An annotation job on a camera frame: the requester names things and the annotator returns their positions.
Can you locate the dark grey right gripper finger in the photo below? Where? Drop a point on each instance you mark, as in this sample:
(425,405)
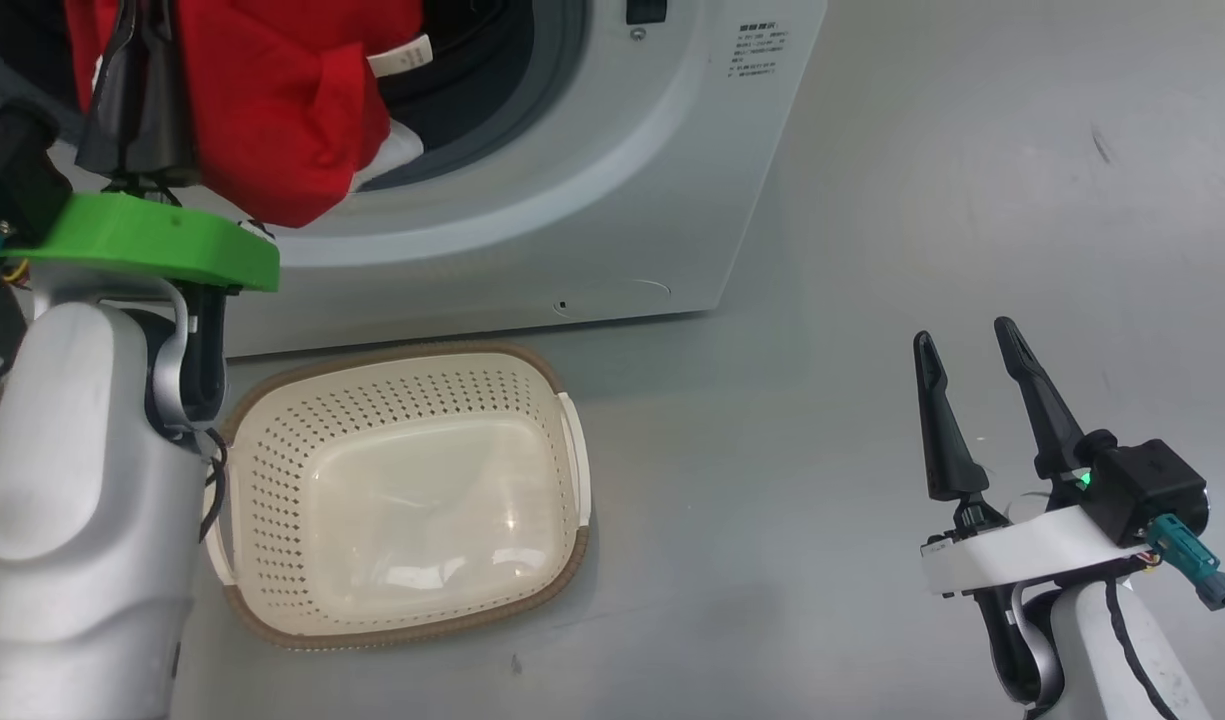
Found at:
(1047,420)
(947,440)

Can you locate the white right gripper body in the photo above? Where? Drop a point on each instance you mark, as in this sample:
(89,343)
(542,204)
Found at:
(1032,550)

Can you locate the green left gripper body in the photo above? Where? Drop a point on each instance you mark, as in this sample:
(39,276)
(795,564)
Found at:
(152,240)

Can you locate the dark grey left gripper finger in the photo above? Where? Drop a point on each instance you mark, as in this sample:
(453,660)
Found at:
(112,120)
(167,110)

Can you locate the red garment with white stripes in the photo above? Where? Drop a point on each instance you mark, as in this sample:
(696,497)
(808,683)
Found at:
(272,100)

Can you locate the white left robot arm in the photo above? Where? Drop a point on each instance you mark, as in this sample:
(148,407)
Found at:
(72,480)

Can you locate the cream perforated laundry basket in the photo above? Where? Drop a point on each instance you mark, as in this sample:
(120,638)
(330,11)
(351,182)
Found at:
(412,500)

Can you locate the white washing machine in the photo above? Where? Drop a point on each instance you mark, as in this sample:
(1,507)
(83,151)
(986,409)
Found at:
(572,180)

